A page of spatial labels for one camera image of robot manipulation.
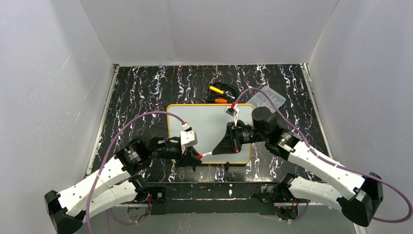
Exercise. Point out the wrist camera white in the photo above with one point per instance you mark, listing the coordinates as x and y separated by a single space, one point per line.
234 112
188 138

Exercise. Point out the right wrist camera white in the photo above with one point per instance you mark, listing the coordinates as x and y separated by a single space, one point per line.
234 112

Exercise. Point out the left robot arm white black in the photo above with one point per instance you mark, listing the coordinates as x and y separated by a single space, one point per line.
118 182

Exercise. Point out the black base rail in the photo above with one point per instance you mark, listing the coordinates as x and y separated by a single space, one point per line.
264 198

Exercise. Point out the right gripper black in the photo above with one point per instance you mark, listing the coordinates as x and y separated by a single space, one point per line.
231 138

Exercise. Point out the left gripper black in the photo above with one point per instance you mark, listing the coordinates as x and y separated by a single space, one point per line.
184 153

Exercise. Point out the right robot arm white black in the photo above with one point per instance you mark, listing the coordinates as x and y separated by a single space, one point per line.
357 197

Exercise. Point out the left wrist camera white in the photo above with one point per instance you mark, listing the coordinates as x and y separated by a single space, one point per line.
188 138

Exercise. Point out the clear plastic screw box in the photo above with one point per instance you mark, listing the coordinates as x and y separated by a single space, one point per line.
267 97

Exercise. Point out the white marker pen red ends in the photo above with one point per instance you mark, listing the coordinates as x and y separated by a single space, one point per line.
207 154

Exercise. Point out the yellow handled tool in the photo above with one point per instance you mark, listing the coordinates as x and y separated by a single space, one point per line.
216 90

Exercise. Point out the whiteboard with yellow frame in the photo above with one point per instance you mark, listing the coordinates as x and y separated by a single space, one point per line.
209 123

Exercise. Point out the orange handled tool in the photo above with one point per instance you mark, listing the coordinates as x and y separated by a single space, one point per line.
221 101

